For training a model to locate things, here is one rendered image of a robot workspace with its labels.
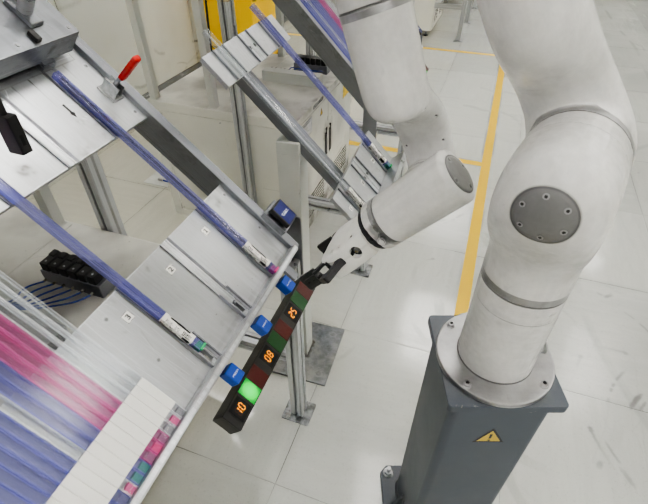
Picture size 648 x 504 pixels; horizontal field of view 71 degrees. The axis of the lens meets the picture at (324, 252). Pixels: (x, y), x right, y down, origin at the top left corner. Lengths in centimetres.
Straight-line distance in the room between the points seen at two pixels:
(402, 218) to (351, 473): 94
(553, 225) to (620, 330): 157
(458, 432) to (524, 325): 26
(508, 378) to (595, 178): 38
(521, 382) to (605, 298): 139
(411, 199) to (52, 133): 57
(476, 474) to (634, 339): 117
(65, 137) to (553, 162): 71
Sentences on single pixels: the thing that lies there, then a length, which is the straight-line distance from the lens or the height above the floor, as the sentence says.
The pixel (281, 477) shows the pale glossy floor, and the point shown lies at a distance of 145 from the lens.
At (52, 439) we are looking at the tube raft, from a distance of 67.
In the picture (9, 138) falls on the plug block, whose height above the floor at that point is 110.
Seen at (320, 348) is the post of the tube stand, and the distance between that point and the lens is 166.
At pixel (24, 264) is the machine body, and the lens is 127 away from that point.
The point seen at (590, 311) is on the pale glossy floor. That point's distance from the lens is 207.
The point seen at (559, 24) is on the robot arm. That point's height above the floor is 122.
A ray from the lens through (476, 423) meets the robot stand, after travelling 83.
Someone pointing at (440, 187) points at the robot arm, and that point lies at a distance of 62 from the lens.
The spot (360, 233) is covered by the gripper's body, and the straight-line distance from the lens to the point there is 70.
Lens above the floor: 133
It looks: 41 degrees down
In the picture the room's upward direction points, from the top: straight up
